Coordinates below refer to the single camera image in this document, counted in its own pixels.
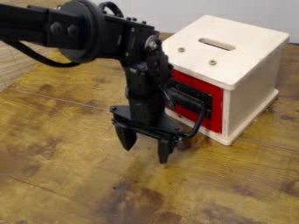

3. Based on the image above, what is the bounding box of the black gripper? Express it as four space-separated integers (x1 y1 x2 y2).
110 47 180 164

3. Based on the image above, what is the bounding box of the red wooden drawer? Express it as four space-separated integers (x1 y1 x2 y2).
165 70 223 133

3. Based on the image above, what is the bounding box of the black metal drawer handle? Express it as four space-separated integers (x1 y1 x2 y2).
164 80 212 138

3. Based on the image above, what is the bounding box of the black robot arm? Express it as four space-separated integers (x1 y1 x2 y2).
0 0 180 164

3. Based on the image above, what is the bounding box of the white wooden box cabinet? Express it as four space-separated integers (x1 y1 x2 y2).
163 15 289 145

